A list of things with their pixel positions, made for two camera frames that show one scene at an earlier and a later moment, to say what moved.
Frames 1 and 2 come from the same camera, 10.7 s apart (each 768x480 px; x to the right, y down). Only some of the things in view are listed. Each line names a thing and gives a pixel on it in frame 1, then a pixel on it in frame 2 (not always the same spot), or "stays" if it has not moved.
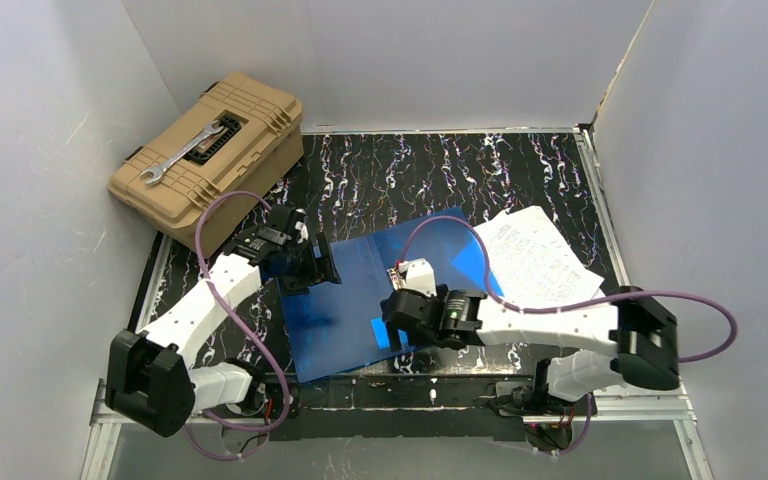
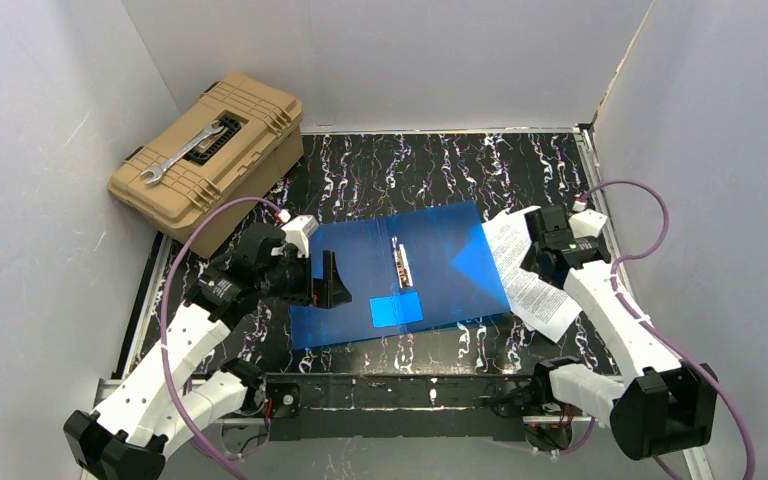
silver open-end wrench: [158, 171] stays
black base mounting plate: [400, 407] stays
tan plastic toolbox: [237, 135] stays
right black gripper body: [397, 316] -> [539, 245]
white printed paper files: [534, 265] stays
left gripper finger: [328, 267] -> [330, 291]
